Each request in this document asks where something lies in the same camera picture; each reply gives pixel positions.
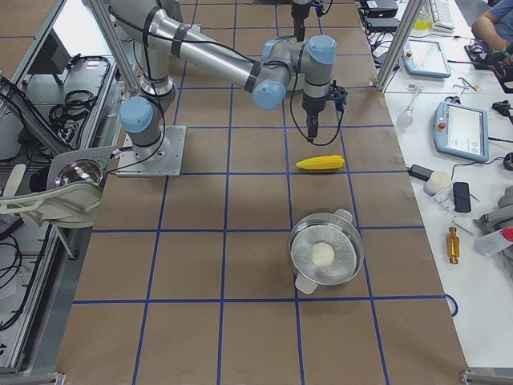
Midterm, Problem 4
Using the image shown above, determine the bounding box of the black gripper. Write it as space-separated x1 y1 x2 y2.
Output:
291 0 311 41
301 90 325 140

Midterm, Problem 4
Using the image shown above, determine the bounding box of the yellow corn cob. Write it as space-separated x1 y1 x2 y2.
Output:
295 155 345 172

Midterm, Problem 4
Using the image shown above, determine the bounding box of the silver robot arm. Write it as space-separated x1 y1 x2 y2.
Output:
109 1 347 143

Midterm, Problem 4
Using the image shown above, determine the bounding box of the steel steamer pot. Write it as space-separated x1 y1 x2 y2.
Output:
289 209 365 294

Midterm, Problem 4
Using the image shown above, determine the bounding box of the white light bulb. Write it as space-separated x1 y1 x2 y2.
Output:
396 91 419 132

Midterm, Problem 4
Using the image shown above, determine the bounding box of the black power adapter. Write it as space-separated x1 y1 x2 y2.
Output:
407 164 434 181

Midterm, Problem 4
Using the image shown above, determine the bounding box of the blue teach pendant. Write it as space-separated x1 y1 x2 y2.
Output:
432 102 489 163
402 38 451 79

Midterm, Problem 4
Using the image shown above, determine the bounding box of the white steamed bun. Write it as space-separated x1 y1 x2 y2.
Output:
310 242 335 267

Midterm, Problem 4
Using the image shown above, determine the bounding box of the black remote control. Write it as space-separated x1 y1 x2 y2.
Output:
453 182 471 213

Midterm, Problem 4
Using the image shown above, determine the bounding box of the gold brass fitting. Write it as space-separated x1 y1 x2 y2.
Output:
446 226 460 265

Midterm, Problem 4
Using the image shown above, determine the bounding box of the person in blue shirt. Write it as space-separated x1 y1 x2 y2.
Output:
471 0 512 51

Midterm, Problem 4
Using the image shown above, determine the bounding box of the steel bowl on chair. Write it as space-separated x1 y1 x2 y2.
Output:
55 159 103 187

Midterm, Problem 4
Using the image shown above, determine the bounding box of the aluminium frame post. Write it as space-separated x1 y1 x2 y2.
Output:
375 0 424 91

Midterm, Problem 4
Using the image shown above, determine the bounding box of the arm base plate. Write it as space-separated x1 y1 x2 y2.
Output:
115 125 187 177

